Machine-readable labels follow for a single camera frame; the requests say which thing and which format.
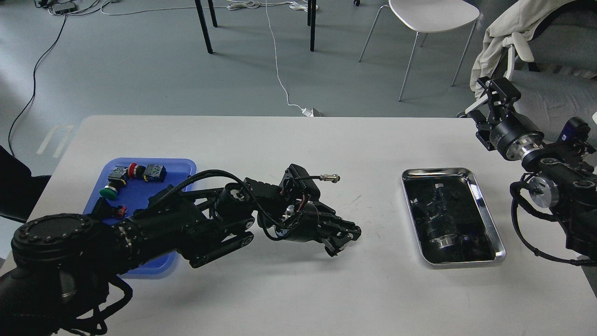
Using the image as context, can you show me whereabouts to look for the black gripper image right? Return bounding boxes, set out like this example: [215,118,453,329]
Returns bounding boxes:
[469,77,545,161]

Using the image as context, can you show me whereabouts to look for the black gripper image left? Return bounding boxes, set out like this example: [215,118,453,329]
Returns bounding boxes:
[280,202,362,257]

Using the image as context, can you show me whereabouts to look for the black robot arm image left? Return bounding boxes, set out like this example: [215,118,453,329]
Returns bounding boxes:
[1,164,361,336]

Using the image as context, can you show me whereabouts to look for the silver metal tray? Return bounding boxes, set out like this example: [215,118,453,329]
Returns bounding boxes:
[401,168,506,269]

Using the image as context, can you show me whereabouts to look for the blue plastic tray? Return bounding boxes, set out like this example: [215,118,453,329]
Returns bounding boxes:
[83,157,196,279]

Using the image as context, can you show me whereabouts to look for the grey office chair with jacket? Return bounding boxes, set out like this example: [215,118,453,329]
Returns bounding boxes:
[459,0,597,145]

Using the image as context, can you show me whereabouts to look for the white chair metal legs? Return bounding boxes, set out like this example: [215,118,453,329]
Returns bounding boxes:
[358,0,480,102]

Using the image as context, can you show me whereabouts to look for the red emergency stop button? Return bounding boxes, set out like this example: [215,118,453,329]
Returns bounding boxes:
[126,162,167,182]

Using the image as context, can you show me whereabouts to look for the black table leg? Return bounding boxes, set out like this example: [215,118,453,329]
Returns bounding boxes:
[307,0,317,52]
[194,0,218,55]

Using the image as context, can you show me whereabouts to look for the black wrist camera image left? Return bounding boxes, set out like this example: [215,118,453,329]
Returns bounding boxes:
[279,164,340,202]

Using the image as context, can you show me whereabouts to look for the green push button switch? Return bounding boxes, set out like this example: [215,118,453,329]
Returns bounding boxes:
[99,166,130,200]

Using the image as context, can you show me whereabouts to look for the black selector switch red end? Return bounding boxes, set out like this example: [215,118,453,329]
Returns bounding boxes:
[90,196,127,221]

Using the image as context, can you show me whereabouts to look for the black floor cable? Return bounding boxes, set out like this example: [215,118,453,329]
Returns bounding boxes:
[7,0,101,157]

